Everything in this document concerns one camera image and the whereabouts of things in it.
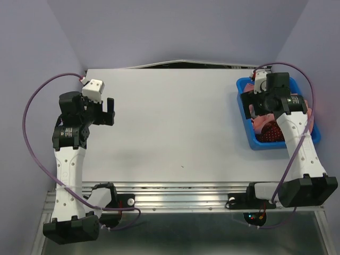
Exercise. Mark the aluminium frame rail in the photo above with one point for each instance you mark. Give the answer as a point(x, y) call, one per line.
point(181, 197)

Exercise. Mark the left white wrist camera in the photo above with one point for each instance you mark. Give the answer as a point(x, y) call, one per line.
point(92, 89)

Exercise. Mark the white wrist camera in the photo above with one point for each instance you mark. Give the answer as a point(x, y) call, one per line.
point(259, 77)
point(92, 89)

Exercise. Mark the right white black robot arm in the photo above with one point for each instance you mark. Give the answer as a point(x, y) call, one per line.
point(305, 181)

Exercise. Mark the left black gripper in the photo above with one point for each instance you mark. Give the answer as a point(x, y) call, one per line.
point(104, 118)

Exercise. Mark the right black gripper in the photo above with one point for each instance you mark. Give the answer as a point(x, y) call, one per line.
point(250, 98)

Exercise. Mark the pink skirt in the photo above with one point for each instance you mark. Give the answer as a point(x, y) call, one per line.
point(258, 122)

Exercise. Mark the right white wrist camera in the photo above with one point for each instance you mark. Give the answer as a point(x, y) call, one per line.
point(259, 77)

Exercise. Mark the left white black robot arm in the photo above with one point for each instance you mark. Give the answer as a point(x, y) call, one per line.
point(74, 218)

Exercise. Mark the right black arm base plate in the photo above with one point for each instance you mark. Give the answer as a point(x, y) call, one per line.
point(241, 201)

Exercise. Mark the blue plastic bin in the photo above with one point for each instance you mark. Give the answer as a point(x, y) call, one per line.
point(252, 140)

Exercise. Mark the red polka dot skirt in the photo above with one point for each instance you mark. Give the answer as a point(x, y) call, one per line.
point(270, 133)

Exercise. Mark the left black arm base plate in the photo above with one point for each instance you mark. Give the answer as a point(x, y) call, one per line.
point(112, 201)

